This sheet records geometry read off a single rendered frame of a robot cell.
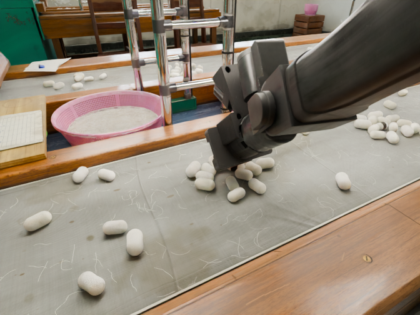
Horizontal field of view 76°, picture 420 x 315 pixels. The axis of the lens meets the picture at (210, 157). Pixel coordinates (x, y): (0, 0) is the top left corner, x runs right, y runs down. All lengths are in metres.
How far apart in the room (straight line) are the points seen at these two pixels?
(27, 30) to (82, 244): 2.77
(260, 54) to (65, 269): 0.35
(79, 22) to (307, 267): 2.95
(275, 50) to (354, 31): 0.16
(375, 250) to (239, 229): 0.16
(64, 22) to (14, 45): 0.47
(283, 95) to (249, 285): 0.19
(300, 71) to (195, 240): 0.25
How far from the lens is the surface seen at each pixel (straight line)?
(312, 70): 0.23
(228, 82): 0.39
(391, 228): 0.42
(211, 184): 0.43
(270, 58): 0.34
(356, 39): 0.20
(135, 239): 0.36
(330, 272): 0.34
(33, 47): 3.09
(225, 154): 0.41
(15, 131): 0.66
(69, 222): 0.44
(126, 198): 0.45
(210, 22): 0.59
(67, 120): 0.77
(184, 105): 0.88
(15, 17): 3.07
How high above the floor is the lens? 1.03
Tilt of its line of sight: 33 degrees down
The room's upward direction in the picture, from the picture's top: straight up
